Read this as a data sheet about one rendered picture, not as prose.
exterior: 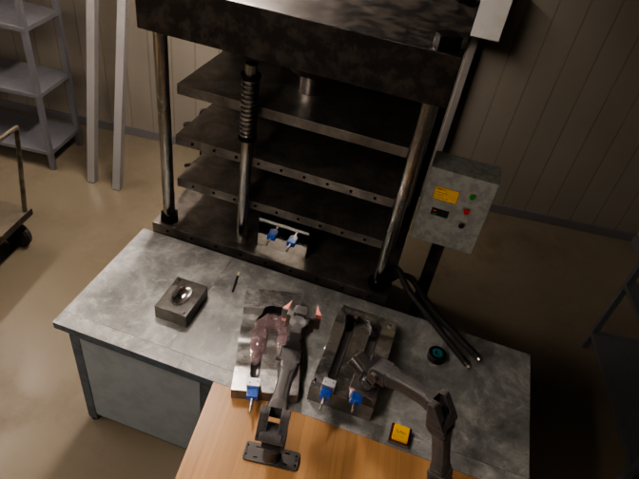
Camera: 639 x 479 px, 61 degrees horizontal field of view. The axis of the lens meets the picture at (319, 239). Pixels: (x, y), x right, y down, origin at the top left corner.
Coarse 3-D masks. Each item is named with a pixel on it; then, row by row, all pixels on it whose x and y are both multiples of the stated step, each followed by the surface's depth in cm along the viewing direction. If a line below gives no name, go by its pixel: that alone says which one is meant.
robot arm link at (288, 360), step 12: (288, 360) 174; (288, 372) 171; (276, 384) 167; (288, 384) 167; (276, 396) 163; (288, 396) 167; (264, 408) 159; (276, 408) 160; (264, 420) 159; (288, 420) 158
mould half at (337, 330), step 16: (336, 320) 230; (368, 320) 243; (384, 320) 244; (336, 336) 227; (352, 336) 226; (368, 336) 226; (384, 336) 227; (352, 352) 224; (384, 352) 224; (320, 368) 216; (320, 384) 210; (336, 384) 211; (320, 400) 212; (336, 400) 209; (368, 400) 207; (368, 416) 209
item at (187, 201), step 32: (192, 192) 310; (160, 224) 285; (192, 224) 288; (224, 224) 292; (256, 224) 296; (256, 256) 277; (288, 256) 280; (320, 256) 283; (352, 256) 287; (352, 288) 270
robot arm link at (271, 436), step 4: (268, 424) 162; (272, 424) 162; (276, 424) 163; (268, 428) 161; (272, 428) 161; (276, 428) 161; (260, 432) 160; (264, 432) 160; (268, 432) 160; (272, 432) 160; (276, 432) 161; (260, 436) 160; (264, 436) 160; (268, 436) 160; (272, 436) 160; (276, 436) 160; (280, 436) 160; (260, 440) 161; (264, 440) 161; (268, 440) 161; (272, 440) 160; (276, 440) 160; (280, 440) 160; (272, 444) 162; (276, 444) 161; (280, 444) 161
